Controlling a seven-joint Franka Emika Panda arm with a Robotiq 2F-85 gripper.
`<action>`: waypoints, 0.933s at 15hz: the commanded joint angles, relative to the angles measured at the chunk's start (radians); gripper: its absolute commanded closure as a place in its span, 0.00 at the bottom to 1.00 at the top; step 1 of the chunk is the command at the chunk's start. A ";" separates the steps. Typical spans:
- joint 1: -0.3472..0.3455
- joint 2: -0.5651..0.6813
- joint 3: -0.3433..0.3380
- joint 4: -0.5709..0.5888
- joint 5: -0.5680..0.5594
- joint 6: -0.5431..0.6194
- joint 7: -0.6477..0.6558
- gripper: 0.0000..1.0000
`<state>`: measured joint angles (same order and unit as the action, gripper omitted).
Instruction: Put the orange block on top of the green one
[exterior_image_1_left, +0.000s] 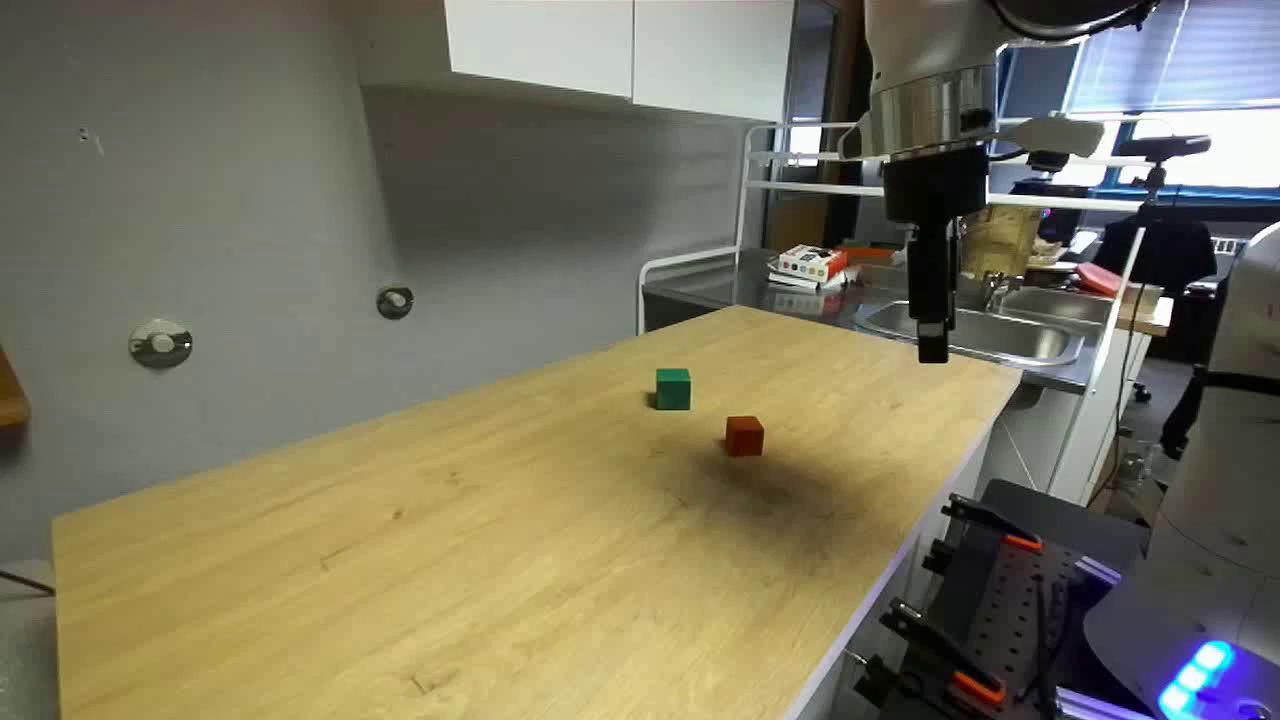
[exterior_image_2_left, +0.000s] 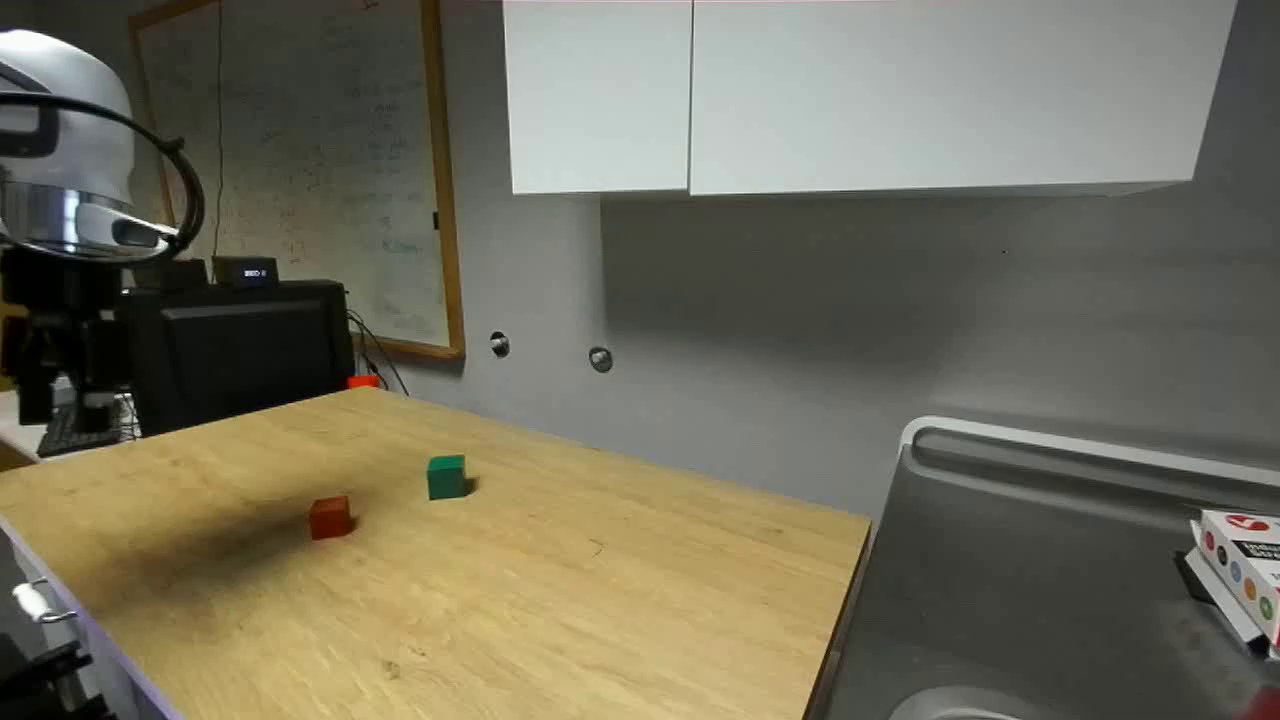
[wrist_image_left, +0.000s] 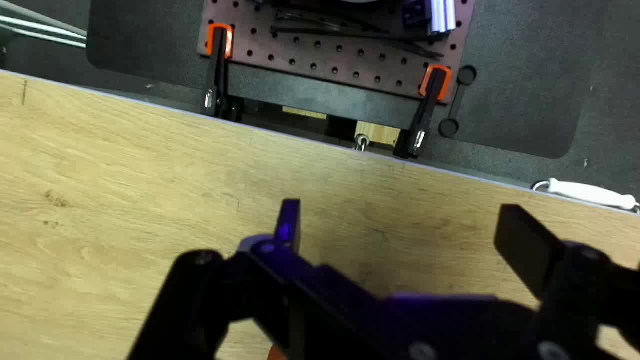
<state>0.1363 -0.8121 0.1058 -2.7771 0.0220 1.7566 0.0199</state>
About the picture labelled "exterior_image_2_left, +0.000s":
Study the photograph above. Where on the round wall socket right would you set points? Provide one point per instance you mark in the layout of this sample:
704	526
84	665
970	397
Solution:
601	357

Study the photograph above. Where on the orange wooden block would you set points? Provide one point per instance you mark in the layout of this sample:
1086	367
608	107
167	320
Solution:
328	519

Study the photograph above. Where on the colourful printed box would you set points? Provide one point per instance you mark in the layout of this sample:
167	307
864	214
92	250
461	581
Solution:
1246	557

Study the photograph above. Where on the wood framed whiteboard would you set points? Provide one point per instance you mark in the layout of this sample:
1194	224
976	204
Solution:
320	143

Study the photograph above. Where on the white wall cabinet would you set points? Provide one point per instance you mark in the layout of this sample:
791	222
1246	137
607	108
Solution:
767	96

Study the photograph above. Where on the green wooden block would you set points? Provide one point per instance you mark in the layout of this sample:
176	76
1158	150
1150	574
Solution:
444	477

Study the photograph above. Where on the round wall socket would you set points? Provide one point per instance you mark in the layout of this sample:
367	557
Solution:
499	342
601	357

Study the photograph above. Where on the stainless steel sink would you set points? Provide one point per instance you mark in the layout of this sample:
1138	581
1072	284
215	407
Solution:
1044	577

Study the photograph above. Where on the round wall socket left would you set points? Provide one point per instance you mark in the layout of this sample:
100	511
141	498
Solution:
499	342

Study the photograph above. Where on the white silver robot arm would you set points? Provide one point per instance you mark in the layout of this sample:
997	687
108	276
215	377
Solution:
64	156

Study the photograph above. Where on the black computer monitor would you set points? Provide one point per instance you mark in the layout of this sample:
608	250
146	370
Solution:
217	351

